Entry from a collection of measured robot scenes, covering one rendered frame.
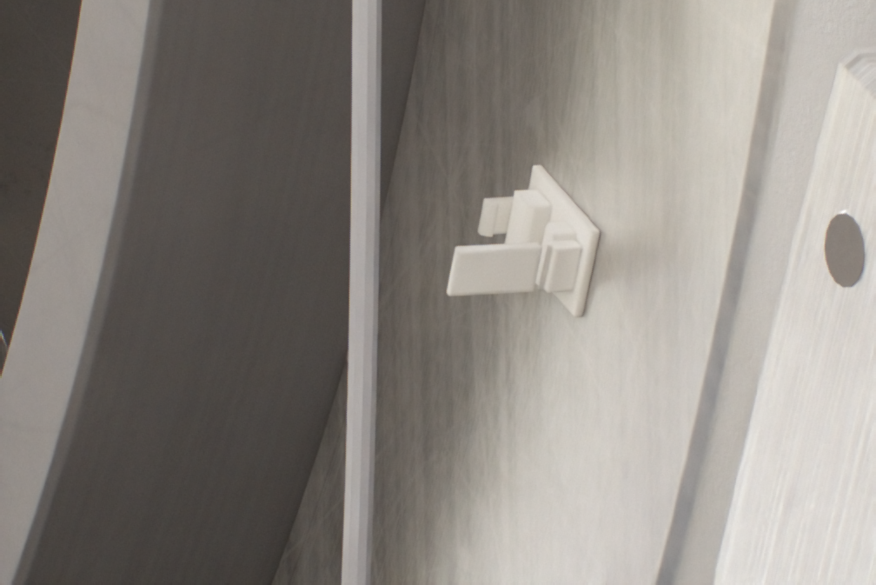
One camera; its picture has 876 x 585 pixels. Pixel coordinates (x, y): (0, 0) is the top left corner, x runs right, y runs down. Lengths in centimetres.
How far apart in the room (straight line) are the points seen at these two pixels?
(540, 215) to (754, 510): 9
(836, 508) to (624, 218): 9
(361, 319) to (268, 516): 10
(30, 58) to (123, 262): 87
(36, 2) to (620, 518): 95
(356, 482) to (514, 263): 5
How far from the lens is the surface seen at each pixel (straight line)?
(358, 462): 96
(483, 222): 96
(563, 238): 95
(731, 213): 91
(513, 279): 94
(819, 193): 86
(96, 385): 101
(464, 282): 94
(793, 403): 87
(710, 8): 91
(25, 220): 184
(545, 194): 96
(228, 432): 103
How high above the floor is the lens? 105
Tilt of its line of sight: 5 degrees down
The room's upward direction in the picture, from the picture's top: 1 degrees counter-clockwise
